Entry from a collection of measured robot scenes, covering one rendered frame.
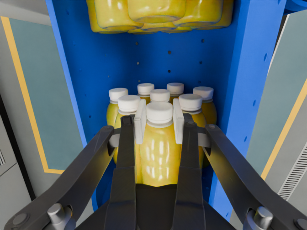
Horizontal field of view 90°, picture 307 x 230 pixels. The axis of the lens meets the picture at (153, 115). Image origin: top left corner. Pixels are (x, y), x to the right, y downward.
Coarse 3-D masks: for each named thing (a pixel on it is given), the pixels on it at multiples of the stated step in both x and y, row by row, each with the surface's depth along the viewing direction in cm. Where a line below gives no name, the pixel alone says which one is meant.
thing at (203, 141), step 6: (186, 114) 18; (186, 120) 17; (192, 120) 17; (198, 126) 15; (198, 132) 14; (204, 132) 14; (198, 138) 14; (204, 138) 14; (198, 144) 15; (204, 144) 14; (210, 144) 14
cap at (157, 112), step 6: (156, 102) 23; (162, 102) 23; (168, 102) 23; (150, 108) 21; (156, 108) 21; (162, 108) 21; (168, 108) 21; (150, 114) 21; (156, 114) 20; (162, 114) 20; (168, 114) 20; (150, 120) 21; (156, 120) 21; (162, 120) 21; (168, 120) 21
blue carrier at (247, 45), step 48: (48, 0) 19; (240, 0) 24; (96, 48) 29; (144, 48) 35; (192, 48) 33; (240, 48) 12; (96, 96) 31; (240, 96) 13; (240, 144) 16; (96, 192) 31
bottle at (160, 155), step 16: (160, 128) 21; (144, 144) 22; (160, 144) 21; (176, 144) 22; (144, 160) 23; (160, 160) 22; (176, 160) 23; (144, 176) 25; (160, 176) 23; (176, 176) 25
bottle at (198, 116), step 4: (184, 112) 25; (188, 112) 25; (192, 112) 25; (196, 112) 25; (200, 112) 25; (192, 116) 25; (196, 116) 25; (200, 116) 25; (204, 116) 26; (196, 120) 25; (200, 120) 25; (204, 120) 26; (200, 124) 25; (204, 124) 26; (200, 148) 27; (180, 152) 27; (200, 152) 27; (204, 152) 28; (180, 156) 27; (200, 156) 27; (200, 160) 28; (200, 164) 28; (200, 168) 29
